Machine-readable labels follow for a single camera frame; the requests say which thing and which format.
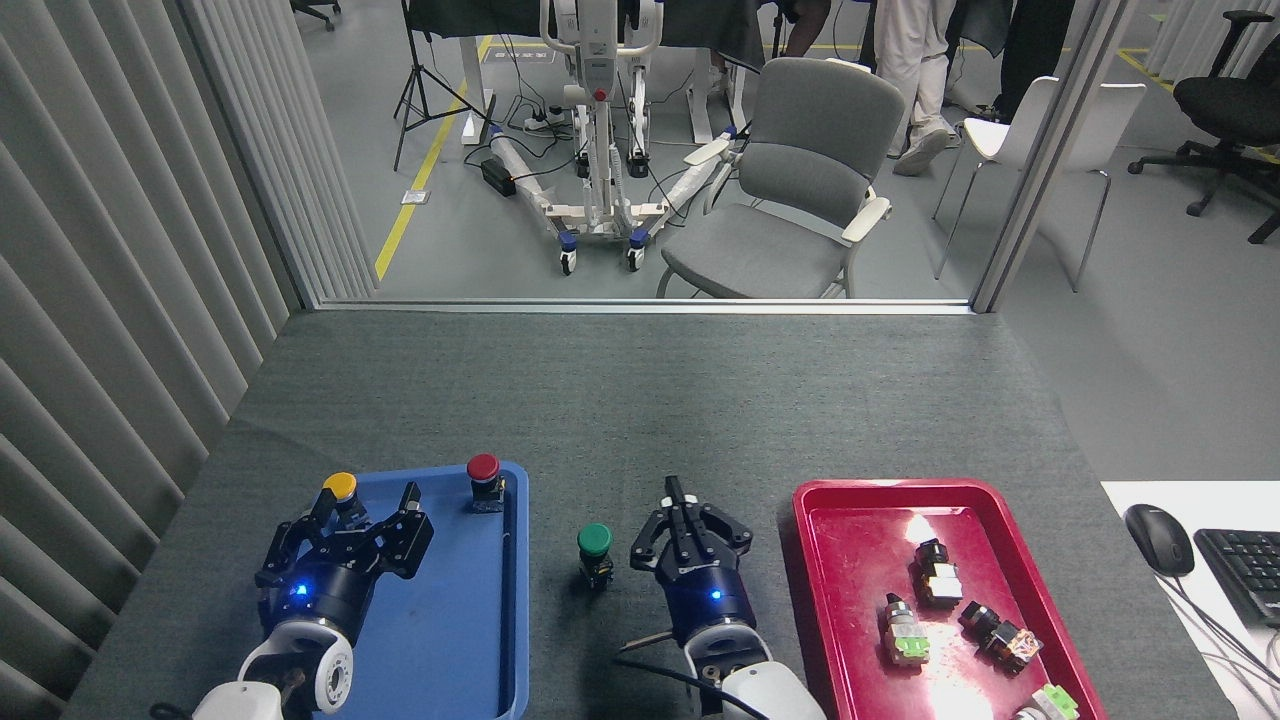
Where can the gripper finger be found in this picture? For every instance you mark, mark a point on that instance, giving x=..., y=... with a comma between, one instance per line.
x=668, y=540
x=718, y=540
x=395, y=545
x=300, y=540

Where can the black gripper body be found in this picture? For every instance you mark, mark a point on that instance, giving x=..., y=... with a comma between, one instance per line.
x=710, y=595
x=320, y=595

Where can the green push button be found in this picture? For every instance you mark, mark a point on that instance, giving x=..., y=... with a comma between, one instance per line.
x=595, y=540

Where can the person with bare forearm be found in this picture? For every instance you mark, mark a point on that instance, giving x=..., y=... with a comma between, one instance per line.
x=808, y=25

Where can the yellow push button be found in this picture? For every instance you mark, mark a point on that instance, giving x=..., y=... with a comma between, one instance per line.
x=342, y=484

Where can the red push button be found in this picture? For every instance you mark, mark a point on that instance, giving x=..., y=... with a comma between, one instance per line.
x=484, y=468

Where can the blue plastic tray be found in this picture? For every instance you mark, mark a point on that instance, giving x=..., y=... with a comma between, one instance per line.
x=450, y=630

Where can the red plastic tray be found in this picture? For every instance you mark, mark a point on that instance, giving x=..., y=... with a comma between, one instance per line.
x=860, y=560

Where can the grey padded armchair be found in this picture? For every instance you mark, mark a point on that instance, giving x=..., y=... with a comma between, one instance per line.
x=800, y=170

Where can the black power adapter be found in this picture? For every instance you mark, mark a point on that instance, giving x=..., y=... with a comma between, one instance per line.
x=497, y=177

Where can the white power strip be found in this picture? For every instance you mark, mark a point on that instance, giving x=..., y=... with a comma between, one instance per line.
x=545, y=120

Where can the black computer mouse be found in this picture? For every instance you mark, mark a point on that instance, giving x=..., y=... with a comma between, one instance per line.
x=1158, y=538

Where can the black tripod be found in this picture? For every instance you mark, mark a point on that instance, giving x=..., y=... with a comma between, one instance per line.
x=412, y=85

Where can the white stand on wheels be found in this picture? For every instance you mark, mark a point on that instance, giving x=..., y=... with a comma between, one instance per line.
x=600, y=70

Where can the person in pale trousers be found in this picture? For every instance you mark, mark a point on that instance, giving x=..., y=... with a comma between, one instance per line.
x=915, y=60

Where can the black keyboard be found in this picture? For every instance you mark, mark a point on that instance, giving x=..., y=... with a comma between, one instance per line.
x=1245, y=575

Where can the white plastic chair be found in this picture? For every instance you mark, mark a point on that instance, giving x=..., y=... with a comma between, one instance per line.
x=1100, y=120

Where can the person in dark trousers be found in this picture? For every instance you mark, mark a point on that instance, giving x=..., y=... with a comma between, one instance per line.
x=1035, y=50

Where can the black office chair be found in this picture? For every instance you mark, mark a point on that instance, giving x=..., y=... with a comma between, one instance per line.
x=1225, y=105

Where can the silver switch with green base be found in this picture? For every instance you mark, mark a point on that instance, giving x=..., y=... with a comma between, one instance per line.
x=905, y=635

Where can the black switch with white block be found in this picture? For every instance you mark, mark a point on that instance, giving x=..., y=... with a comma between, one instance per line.
x=938, y=578

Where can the silver table edge rail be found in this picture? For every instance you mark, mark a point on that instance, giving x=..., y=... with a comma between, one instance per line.
x=640, y=306

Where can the black switch with orange block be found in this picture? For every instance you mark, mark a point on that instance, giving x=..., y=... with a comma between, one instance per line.
x=1000, y=636

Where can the white switch with green base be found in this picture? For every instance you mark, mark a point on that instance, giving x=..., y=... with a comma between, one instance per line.
x=1050, y=703

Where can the silver post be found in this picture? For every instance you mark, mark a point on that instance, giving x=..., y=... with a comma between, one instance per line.
x=1060, y=140

